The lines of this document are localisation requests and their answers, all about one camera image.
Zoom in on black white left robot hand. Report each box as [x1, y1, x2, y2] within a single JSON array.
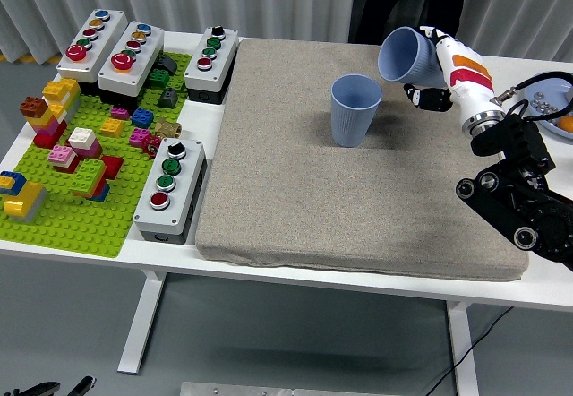
[[13, 375, 96, 396]]

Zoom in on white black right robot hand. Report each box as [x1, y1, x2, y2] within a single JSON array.
[[402, 25, 506, 127]]

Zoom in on blue ribbed plastic cup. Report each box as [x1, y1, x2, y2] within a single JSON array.
[[377, 26, 449, 89], [330, 73, 384, 149]]

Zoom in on light blue plate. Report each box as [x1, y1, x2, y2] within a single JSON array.
[[524, 71, 573, 140]]

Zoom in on white table leg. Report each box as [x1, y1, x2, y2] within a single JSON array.
[[116, 270, 167, 375], [445, 299, 480, 396]]

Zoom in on person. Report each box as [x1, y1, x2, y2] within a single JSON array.
[[348, 0, 480, 50]]

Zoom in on green toy brick baseplate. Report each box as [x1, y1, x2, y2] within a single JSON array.
[[0, 50, 194, 259]]

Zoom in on grey-brown fabric mat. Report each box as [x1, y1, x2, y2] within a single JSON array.
[[195, 37, 530, 282]]

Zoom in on grey toy brick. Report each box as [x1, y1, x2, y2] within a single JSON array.
[[8, 187, 49, 225]]

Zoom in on large yellow toy brick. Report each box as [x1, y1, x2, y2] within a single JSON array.
[[3, 181, 46, 218]]

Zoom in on green toy brick stack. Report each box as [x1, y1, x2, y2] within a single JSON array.
[[67, 158, 107, 196]]

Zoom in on grey four-button control box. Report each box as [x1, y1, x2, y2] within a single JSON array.
[[133, 136, 210, 245], [183, 26, 240, 105]]

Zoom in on blue toy brick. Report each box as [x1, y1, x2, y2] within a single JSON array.
[[0, 170, 28, 196], [131, 108, 156, 129]]

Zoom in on red toy brick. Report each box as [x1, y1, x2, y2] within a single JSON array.
[[100, 155, 125, 180], [33, 120, 68, 149]]

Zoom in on light pink toy brick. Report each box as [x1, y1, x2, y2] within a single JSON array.
[[47, 144, 78, 167]]

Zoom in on white toy brick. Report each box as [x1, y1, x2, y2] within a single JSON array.
[[69, 126, 98, 149]]

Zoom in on brown toy brick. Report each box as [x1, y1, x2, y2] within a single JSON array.
[[20, 96, 49, 118]]

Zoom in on dark grey sloped brick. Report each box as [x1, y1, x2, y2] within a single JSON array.
[[157, 87, 179, 109], [157, 55, 179, 76]]

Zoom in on dark green toy brick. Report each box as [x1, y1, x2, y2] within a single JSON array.
[[149, 67, 170, 90]]

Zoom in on grey five-button control box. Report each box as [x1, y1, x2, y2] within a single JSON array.
[[56, 8, 130, 97], [97, 20, 166, 110]]

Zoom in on yellow floor marking tape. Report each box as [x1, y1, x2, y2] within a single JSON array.
[[0, 53, 64, 64]]

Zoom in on black floor cable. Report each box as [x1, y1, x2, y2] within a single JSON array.
[[423, 306, 516, 396]]

